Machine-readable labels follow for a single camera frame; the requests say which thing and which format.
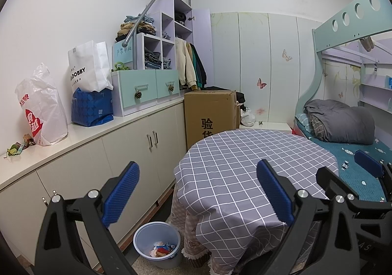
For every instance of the blue woven bag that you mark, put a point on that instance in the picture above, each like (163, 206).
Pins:
(92, 108)

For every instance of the teal bunk bed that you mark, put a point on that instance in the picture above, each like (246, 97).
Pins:
(337, 30)

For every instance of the teal printed bedsheet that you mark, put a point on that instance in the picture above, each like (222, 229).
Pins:
(343, 152)

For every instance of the purple wall shelf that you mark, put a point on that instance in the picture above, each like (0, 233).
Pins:
(373, 85)

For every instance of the pale butterfly sticker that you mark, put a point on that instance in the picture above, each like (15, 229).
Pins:
(286, 55)

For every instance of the green crumpled wrapper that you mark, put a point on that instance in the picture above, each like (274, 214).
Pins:
(13, 151)

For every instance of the small white plastic bag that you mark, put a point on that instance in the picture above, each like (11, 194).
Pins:
(247, 118)

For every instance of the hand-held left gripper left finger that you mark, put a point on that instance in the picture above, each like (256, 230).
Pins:
(121, 192)

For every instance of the small blue box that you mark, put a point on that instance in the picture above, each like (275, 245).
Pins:
(389, 81)

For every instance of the cream hanging jacket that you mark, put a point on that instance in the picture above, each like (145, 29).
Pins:
(185, 60)

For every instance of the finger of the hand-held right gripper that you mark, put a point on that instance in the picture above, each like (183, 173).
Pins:
(333, 181)
(369, 164)

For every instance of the grey checked tablecloth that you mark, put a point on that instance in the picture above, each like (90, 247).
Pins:
(226, 177)

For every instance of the brown cardboard box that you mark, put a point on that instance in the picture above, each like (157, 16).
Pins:
(211, 109)

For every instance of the pile of folded clothes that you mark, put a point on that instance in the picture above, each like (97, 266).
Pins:
(141, 27)

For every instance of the black clothes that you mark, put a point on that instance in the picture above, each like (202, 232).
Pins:
(240, 99)

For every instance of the teal plaid pillow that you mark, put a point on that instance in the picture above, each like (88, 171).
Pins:
(302, 123)

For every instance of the white plastic bag red print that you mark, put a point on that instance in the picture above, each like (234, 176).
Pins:
(43, 109)

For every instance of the white paper shopping bag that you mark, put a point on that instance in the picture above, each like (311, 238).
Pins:
(85, 63)

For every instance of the green toy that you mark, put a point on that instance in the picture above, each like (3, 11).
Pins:
(121, 66)

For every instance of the light blue printed panel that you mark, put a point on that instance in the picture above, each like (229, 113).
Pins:
(122, 51)

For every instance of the teal drawer unit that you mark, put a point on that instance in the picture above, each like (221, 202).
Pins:
(131, 85)

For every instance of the dark green hanging jacket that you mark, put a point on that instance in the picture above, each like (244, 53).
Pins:
(199, 63)

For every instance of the pink checked cartoon tablecloth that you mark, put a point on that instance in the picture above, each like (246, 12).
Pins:
(190, 241)

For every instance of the pile of trash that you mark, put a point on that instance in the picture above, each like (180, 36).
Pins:
(154, 252)

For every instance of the brown hanging object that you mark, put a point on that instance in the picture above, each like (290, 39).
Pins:
(366, 43)

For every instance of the pine cone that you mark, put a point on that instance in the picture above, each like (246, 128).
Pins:
(171, 89)
(138, 95)

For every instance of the folded jeans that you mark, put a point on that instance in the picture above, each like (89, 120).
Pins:
(152, 59)

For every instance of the small brown carton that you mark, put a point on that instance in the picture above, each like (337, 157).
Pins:
(27, 141)

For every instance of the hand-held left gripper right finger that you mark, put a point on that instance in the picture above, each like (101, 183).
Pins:
(275, 192)

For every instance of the pink butterfly sticker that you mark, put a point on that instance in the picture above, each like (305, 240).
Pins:
(261, 83)

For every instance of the white wardrobe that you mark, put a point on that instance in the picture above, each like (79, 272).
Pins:
(245, 63)

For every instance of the grey duvet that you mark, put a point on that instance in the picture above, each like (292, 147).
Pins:
(340, 120)

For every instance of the white low cabinet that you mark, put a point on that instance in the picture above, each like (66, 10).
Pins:
(101, 155)

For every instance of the purple cabinet door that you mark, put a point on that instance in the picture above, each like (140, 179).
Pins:
(202, 42)

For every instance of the blue plastic bin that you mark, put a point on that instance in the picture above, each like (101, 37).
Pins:
(144, 259)

